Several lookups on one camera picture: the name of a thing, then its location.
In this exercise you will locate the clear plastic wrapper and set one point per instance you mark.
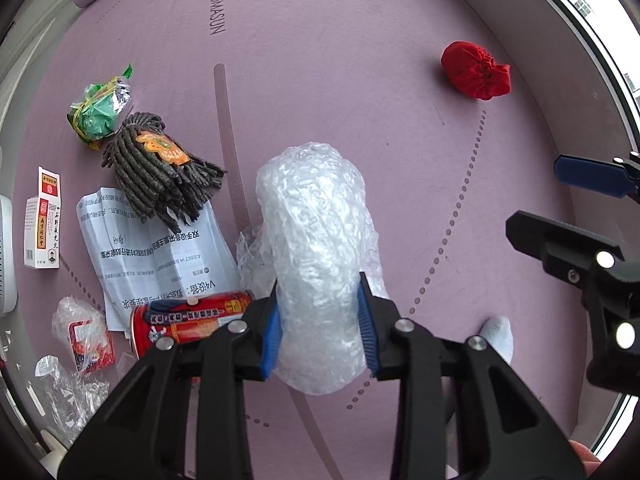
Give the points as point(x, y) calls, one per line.
point(65, 400)

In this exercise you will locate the purple yoga mat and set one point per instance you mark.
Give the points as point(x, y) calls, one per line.
point(350, 85)

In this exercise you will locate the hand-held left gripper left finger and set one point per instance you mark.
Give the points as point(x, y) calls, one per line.
point(270, 340)

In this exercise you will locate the red drink can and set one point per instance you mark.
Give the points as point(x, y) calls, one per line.
point(200, 320)

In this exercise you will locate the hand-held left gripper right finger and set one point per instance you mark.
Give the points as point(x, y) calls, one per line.
point(367, 330)

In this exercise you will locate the white and red medicine box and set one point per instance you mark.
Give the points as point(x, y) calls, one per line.
point(42, 230)

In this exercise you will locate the green foil packet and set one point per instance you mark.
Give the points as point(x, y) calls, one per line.
point(97, 115)

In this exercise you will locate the dark window frame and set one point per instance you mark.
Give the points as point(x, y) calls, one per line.
point(600, 50)

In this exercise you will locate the clear plastic bag red print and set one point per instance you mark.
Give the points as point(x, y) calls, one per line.
point(85, 340)

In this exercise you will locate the white socked foot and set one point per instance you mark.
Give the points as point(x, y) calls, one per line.
point(499, 337)

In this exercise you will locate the clear bubble wrap roll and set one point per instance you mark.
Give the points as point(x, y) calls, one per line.
point(310, 220)

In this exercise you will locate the salmon pants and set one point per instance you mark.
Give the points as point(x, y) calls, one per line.
point(584, 460)

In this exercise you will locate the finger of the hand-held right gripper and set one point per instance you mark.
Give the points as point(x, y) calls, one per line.
point(550, 240)
point(585, 172)

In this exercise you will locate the white printed paper sheet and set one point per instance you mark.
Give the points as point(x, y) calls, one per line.
point(150, 255)

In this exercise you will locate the red cloth ball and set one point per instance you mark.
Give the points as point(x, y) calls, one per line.
point(472, 70)

